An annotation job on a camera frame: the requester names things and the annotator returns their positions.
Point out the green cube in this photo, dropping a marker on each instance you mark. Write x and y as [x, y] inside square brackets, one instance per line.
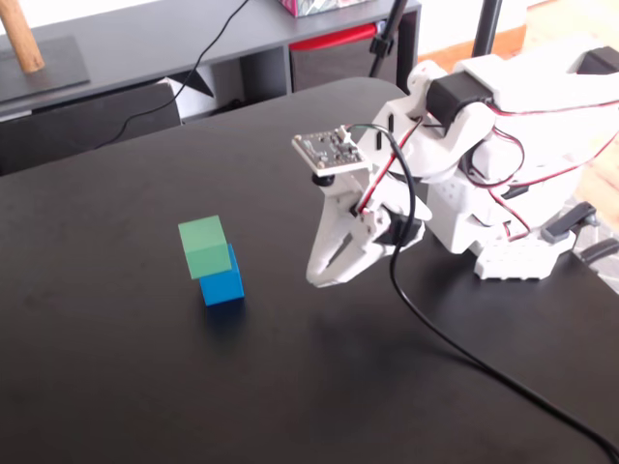
[205, 249]

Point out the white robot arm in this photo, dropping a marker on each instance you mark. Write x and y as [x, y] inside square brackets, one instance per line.
[532, 82]

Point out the wooden pole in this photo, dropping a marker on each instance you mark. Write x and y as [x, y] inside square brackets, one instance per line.
[21, 38]

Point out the white fixed gripper jaw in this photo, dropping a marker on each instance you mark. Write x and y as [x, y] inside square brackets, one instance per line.
[358, 263]

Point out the dark grey slate plate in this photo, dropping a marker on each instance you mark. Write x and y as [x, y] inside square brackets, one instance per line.
[58, 67]

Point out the thick black stand pole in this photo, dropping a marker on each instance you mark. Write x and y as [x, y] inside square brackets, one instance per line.
[486, 29]

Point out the black grey table clamp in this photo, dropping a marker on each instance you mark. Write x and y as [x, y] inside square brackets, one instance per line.
[561, 232]

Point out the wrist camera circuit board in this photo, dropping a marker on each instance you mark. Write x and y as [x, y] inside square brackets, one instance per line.
[331, 150]

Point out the thin black stand with clip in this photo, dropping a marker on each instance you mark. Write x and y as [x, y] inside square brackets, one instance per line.
[384, 44]

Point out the white moving gripper jaw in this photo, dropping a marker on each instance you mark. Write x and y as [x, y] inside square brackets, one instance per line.
[329, 237]

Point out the pink patterned box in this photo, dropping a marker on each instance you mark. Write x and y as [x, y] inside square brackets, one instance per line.
[314, 6]

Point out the dark fabric storage bin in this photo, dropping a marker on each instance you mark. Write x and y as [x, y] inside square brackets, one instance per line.
[72, 130]

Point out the grey shelf unit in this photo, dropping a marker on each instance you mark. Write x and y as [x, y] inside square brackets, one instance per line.
[145, 38]

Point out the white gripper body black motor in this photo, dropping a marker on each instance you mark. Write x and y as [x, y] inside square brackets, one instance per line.
[338, 237]

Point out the blue cube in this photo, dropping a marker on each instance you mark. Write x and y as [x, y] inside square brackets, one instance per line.
[222, 290]

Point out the white box black triangles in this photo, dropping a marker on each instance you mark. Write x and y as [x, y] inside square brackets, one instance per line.
[193, 104]

